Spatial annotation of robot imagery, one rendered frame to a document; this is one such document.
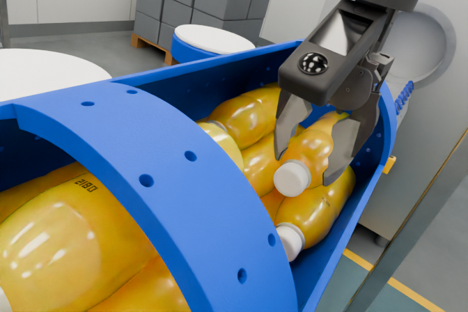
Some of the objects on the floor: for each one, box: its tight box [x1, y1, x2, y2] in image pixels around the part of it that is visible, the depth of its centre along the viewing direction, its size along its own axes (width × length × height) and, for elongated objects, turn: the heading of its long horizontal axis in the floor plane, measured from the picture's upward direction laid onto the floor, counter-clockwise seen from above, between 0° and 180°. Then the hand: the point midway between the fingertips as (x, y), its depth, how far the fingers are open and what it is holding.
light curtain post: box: [342, 127, 468, 312], centre depth 105 cm, size 6×6×170 cm
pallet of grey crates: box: [131, 0, 278, 66], centre depth 374 cm, size 120×80×119 cm
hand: (301, 166), depth 40 cm, fingers open, 5 cm apart
